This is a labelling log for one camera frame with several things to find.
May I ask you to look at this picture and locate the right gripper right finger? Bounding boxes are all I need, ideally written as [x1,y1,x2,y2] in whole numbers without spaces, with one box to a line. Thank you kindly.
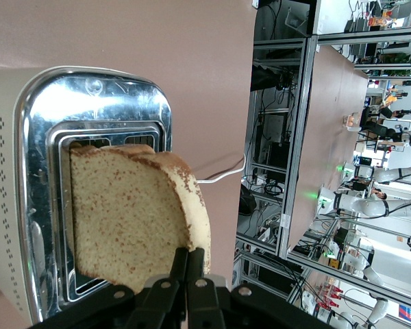
[188,246,333,329]

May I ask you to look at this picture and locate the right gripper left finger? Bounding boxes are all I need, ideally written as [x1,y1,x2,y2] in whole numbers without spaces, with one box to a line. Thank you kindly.
[30,246,189,329]

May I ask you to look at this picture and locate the white toaster power cord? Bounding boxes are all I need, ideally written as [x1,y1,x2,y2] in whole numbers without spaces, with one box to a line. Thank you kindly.
[191,153,247,184]

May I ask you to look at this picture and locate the slice of bread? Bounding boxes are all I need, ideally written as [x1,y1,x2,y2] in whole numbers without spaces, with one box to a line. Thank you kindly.
[67,143,212,295]

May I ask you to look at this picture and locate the black computer box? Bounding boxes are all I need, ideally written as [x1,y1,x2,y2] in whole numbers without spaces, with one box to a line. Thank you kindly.
[269,141,291,169]

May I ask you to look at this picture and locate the black office chair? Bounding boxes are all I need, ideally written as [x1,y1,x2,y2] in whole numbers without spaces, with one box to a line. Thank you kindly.
[358,106,398,142]

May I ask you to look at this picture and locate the chrome and cream toaster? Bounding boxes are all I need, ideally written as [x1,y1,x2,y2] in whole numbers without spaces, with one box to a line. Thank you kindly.
[0,64,174,325]

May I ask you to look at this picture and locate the green potted plant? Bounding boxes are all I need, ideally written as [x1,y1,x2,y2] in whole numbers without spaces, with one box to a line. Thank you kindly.
[379,52,411,78]

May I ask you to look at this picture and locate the aluminium frame structure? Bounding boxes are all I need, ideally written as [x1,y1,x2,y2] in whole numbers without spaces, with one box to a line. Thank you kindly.
[249,34,319,258]

